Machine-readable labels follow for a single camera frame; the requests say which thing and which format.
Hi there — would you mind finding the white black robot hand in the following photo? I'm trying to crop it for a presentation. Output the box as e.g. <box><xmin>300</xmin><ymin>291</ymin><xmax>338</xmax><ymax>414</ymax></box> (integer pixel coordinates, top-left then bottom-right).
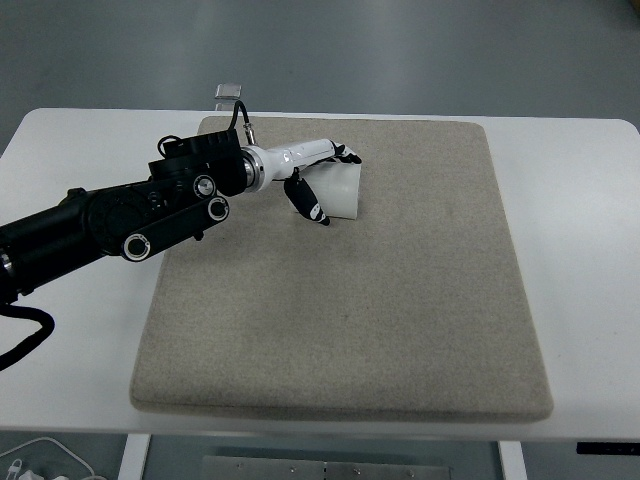
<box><xmin>257</xmin><ymin>138</ymin><xmax>363</xmax><ymax>228</ymax></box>

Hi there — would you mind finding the white ceramic cup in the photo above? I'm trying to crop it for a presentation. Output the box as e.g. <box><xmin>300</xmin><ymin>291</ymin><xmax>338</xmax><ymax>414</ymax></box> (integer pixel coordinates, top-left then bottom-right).
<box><xmin>298</xmin><ymin>160</ymin><xmax>363</xmax><ymax>222</ymax></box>

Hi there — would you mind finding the beige fabric mat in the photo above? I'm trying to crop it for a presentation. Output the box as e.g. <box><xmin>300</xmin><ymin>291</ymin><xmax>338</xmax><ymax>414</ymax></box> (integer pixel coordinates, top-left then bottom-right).
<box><xmin>128</xmin><ymin>115</ymin><xmax>555</xmax><ymax>425</ymax></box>

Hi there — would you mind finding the grey metal plate with screws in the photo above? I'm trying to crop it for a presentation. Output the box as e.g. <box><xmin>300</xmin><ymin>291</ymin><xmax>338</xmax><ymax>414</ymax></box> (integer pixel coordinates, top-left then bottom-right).
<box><xmin>201</xmin><ymin>455</ymin><xmax>451</xmax><ymax>480</ymax></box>

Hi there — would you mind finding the white table leg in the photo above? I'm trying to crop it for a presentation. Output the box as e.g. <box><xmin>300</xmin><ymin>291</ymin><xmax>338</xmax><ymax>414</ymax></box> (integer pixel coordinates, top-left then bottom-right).
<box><xmin>118</xmin><ymin>433</ymin><xmax>152</xmax><ymax>480</ymax></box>
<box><xmin>497</xmin><ymin>440</ymin><xmax>527</xmax><ymax>480</ymax></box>

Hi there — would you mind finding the black table control panel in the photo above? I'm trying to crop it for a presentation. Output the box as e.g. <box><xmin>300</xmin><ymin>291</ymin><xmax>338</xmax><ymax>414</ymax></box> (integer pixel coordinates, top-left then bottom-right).
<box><xmin>575</xmin><ymin>441</ymin><xmax>640</xmax><ymax>457</ymax></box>

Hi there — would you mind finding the white cable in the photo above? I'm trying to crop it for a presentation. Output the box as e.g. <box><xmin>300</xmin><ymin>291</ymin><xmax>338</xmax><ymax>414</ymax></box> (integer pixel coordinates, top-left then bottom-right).
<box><xmin>0</xmin><ymin>436</ymin><xmax>97</xmax><ymax>480</ymax></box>

